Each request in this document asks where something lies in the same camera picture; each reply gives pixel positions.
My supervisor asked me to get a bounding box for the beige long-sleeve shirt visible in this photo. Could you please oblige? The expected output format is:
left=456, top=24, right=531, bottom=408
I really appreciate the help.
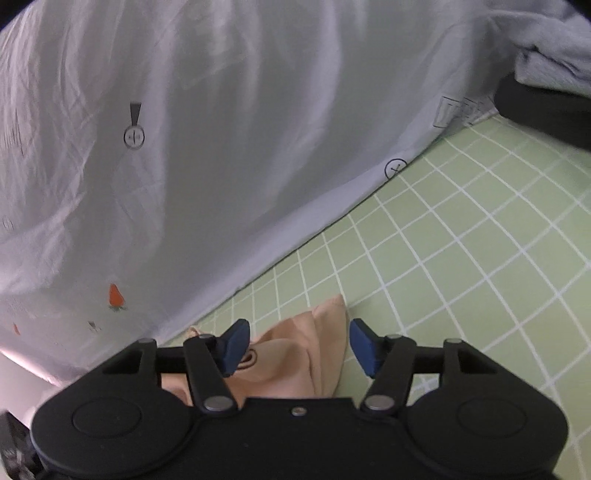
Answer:
left=160, top=294, right=349, bottom=409

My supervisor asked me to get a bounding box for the green grid mat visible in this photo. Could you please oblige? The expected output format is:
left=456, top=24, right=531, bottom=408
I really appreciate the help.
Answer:
left=158, top=112, right=591, bottom=480

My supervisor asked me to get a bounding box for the grey carrot-print backdrop cloth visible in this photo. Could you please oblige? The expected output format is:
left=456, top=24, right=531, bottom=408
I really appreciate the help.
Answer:
left=1, top=1, right=514, bottom=384

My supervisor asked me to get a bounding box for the black folded garment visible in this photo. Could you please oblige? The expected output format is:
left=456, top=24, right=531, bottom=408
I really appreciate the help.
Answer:
left=493, top=73, right=591, bottom=151

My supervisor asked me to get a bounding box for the grey-blue folded garment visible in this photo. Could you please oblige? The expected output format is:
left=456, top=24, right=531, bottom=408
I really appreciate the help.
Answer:
left=487, top=1, right=590, bottom=98

